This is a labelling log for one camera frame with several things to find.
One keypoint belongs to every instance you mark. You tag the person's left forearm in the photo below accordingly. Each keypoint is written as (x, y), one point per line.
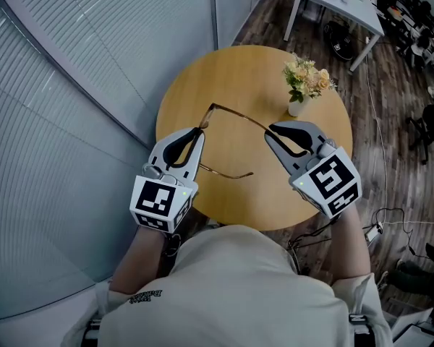
(137, 262)

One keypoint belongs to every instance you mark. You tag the person's right forearm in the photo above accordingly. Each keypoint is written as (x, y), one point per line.
(349, 248)

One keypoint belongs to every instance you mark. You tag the yellow flower bouquet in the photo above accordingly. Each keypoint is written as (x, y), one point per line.
(307, 78)

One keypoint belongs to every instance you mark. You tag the white equipment frame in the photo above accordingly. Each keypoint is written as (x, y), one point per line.
(419, 327)

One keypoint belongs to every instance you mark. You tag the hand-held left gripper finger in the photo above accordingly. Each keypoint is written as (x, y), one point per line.
(159, 150)
(196, 161)

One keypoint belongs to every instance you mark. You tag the black round floor device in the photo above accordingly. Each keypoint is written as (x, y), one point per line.
(341, 42)

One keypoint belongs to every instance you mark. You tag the black office chair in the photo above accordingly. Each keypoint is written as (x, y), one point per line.
(432, 128)

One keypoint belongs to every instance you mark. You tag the brown-framed eyeglasses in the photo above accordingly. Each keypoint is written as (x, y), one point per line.
(206, 119)

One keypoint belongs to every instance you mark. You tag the glass partition panel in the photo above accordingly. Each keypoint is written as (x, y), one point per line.
(235, 6)

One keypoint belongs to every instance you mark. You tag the white rectangular desk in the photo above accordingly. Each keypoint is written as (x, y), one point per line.
(347, 13)

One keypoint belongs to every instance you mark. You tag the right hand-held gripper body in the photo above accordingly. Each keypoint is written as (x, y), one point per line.
(329, 179)

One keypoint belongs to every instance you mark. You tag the white window blind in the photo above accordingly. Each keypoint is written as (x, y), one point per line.
(130, 42)
(50, 193)

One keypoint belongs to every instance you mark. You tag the white vase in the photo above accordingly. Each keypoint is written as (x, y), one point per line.
(297, 107)

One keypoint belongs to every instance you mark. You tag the person's white shirt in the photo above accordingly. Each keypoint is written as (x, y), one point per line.
(231, 295)

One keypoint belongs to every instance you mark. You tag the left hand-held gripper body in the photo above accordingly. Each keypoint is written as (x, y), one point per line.
(155, 201)

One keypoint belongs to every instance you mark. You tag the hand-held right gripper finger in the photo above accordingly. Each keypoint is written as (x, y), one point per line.
(316, 136)
(287, 161)

